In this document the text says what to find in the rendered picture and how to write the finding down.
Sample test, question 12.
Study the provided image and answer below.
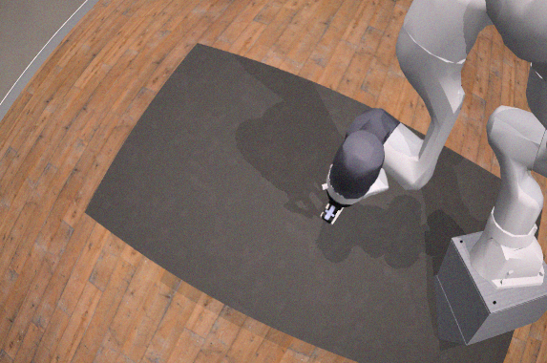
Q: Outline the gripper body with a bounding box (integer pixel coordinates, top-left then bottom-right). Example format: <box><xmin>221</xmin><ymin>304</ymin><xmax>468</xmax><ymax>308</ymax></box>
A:
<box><xmin>326</xmin><ymin>190</ymin><xmax>353</xmax><ymax>211</ymax></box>

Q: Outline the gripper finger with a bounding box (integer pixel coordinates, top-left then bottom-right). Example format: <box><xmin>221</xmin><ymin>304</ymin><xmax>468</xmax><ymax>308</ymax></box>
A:
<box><xmin>322</xmin><ymin>206</ymin><xmax>342</xmax><ymax>224</ymax></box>

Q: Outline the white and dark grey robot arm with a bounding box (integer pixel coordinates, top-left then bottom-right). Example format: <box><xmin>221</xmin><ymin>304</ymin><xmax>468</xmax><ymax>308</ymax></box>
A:
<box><xmin>322</xmin><ymin>0</ymin><xmax>547</xmax><ymax>289</ymax></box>

